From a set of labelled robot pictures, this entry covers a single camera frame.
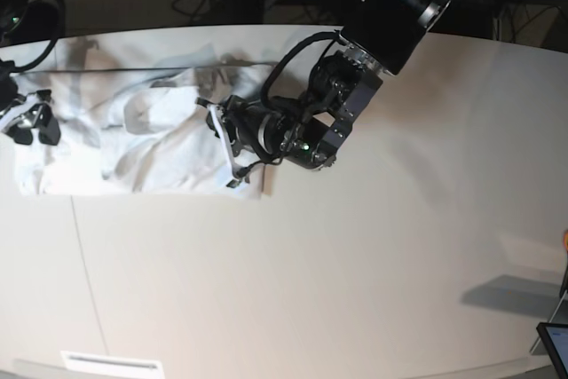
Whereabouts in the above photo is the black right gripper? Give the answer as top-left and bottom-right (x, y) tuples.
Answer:
(0, 60), (61, 146)

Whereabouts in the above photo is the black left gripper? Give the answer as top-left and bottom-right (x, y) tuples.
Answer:
(221, 95), (288, 163)

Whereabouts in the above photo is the white T-shirt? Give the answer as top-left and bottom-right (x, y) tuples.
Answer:
(14, 63), (271, 200)

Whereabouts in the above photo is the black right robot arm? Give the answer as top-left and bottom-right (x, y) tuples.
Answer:
(1, 0), (67, 146)

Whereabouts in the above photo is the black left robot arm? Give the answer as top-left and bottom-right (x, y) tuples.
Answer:
(206, 0), (452, 178)

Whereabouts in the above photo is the tablet screen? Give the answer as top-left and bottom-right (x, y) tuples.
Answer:
(536, 322), (567, 379)

